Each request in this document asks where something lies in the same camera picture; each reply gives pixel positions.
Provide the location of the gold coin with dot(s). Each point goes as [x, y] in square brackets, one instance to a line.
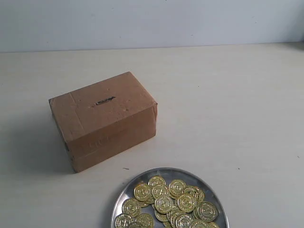
[164, 204]
[198, 223]
[145, 220]
[142, 192]
[159, 190]
[132, 207]
[123, 220]
[183, 221]
[196, 192]
[186, 202]
[155, 180]
[206, 211]
[176, 187]

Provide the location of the brown cardboard slot box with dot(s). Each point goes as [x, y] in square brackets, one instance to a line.
[103, 119]

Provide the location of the round silver metal plate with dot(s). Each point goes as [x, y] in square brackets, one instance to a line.
[169, 173]

